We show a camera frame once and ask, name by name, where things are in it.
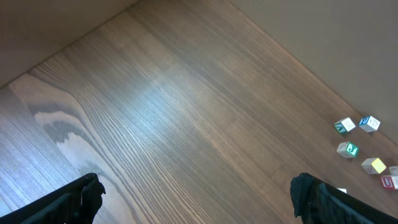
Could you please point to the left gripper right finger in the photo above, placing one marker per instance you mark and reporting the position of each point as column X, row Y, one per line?
column 318, row 202

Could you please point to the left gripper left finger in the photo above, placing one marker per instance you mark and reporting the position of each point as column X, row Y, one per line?
column 76, row 202

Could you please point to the green J wooden block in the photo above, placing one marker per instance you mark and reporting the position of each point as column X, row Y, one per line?
column 347, row 149

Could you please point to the yellow wooden block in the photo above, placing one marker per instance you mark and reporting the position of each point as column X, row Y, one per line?
column 373, row 166

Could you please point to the red pattern wooden block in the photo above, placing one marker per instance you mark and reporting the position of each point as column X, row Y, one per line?
column 389, row 182

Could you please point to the teal A wooden block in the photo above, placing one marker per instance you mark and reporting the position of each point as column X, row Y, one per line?
column 344, row 126

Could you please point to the top edge wooden block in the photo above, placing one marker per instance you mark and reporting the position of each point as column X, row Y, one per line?
column 369, row 124

